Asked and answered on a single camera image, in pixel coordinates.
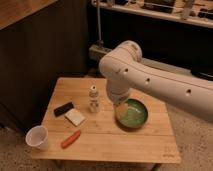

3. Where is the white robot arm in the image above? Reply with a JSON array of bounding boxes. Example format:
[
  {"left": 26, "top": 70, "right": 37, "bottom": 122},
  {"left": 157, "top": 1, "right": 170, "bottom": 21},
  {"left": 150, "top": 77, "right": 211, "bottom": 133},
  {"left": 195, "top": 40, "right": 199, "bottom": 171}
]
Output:
[{"left": 99, "top": 41, "right": 213, "bottom": 123}]

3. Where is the green ceramic bowl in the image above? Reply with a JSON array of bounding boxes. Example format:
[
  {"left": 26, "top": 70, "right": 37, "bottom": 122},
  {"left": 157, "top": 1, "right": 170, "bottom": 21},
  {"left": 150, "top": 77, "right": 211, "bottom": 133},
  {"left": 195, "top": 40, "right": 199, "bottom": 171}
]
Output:
[{"left": 117, "top": 99, "right": 148, "bottom": 129}]

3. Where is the small white bottle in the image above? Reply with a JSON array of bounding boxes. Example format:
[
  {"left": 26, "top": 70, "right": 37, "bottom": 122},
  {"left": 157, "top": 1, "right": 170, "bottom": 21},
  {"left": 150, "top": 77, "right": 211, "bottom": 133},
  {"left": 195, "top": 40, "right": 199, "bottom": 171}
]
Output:
[{"left": 89, "top": 85, "right": 99, "bottom": 113}]

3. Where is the wooden table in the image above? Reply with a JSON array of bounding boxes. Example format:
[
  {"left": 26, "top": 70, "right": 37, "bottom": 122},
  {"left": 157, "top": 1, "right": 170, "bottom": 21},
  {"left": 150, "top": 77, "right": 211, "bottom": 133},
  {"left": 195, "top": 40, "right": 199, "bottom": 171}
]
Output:
[{"left": 31, "top": 78, "right": 181, "bottom": 163}]

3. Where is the white square sponge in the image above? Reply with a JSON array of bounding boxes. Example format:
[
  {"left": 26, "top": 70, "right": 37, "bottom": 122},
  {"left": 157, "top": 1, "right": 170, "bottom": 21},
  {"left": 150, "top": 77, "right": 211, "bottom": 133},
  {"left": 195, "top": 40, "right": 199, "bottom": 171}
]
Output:
[{"left": 65, "top": 109, "right": 85, "bottom": 126}]

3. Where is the black rectangular block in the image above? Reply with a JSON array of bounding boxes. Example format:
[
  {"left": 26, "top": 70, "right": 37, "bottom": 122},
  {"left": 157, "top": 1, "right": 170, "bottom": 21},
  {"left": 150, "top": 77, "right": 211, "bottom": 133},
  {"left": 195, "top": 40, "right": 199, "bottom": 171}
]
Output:
[{"left": 54, "top": 102, "right": 74, "bottom": 117}]

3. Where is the orange carrot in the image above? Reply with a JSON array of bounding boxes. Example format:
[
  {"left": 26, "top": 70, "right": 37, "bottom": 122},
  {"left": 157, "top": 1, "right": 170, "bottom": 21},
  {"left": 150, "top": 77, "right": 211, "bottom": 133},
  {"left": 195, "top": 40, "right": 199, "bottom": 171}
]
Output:
[{"left": 61, "top": 130, "right": 81, "bottom": 149}]

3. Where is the dark wooden cabinet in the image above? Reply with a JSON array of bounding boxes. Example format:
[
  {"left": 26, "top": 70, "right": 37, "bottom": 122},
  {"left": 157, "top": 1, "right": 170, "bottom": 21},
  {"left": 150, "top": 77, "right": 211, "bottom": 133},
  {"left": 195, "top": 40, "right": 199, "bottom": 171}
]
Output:
[{"left": 0, "top": 0, "right": 88, "bottom": 133}]

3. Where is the grey metal shelf frame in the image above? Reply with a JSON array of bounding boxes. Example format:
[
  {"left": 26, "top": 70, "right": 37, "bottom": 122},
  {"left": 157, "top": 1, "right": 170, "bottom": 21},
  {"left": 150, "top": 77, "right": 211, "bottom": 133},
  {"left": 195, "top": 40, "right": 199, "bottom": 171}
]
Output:
[{"left": 88, "top": 0, "right": 213, "bottom": 81}]

